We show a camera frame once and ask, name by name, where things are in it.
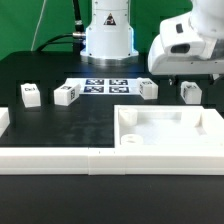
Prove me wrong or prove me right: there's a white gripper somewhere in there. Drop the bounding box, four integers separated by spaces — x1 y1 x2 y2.
148 13 224 75

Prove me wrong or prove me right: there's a white square tabletop tray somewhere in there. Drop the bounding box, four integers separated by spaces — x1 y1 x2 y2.
114 105 224 147

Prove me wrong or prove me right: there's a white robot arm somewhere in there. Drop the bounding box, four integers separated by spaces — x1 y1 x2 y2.
80 0 224 75

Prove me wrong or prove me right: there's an AprilTag marker sheet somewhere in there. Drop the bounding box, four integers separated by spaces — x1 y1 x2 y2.
65 78 138 95

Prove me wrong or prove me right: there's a black cable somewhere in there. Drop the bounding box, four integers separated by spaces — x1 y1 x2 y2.
35 0 88 53

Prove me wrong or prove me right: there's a white front fence wall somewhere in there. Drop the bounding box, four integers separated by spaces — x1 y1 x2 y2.
0 148 224 175

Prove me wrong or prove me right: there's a white fence wall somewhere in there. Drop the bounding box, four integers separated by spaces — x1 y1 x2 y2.
0 107 10 137
0 148 224 175

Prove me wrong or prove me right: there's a white thin cable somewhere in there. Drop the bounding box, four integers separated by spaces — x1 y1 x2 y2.
30 0 47 52

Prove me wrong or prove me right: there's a white left fence wall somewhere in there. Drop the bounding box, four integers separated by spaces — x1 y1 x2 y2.
0 107 10 137

